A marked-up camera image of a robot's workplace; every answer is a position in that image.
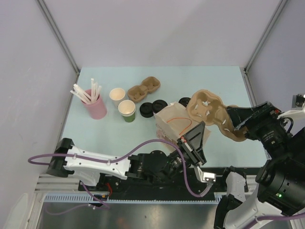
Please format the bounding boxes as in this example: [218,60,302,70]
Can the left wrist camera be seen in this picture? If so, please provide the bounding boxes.
[194,167,216,184]

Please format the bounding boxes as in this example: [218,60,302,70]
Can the black cup lid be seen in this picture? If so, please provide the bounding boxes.
[152,99,168,114]
[178,97,190,107]

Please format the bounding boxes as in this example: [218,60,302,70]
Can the pink straw holder cup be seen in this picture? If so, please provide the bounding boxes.
[81,94,107,119]

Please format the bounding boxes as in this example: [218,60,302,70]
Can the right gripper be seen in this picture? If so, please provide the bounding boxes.
[227,99,293,158]

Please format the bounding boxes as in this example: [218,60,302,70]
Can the single cardboard cup carrier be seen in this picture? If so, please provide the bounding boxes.
[186,90,246,142]

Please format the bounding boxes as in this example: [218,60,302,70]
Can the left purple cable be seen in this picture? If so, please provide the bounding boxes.
[28,139,212,215]

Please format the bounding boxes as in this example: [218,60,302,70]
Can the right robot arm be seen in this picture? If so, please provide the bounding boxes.
[214,102,305,229]

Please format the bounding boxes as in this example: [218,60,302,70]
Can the cardboard cup carrier stack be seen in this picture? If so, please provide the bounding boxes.
[127,76,161,103]

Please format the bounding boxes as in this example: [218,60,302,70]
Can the green cup stack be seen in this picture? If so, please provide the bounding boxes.
[118,100,136,123]

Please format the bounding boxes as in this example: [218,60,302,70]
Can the black lid stack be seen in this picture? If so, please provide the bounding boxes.
[139,102,153,118]

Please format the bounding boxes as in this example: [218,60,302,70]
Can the white wrapped straws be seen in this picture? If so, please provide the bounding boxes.
[70,78,102,105]

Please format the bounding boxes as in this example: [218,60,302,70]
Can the paper takeout bag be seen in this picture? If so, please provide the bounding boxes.
[154,102,199,144]

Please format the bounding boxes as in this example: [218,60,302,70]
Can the aluminium rail frame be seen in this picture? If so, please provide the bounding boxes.
[35,174,80,193]

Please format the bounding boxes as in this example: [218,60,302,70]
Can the white cable duct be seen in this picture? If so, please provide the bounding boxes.
[44,193,224,204]

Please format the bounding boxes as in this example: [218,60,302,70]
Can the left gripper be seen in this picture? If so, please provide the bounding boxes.
[158,122,206,183]

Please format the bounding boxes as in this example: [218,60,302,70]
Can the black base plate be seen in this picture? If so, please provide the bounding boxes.
[86,167,226,193]

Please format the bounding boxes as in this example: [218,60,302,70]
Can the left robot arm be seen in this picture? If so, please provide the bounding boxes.
[46,122,206,191]

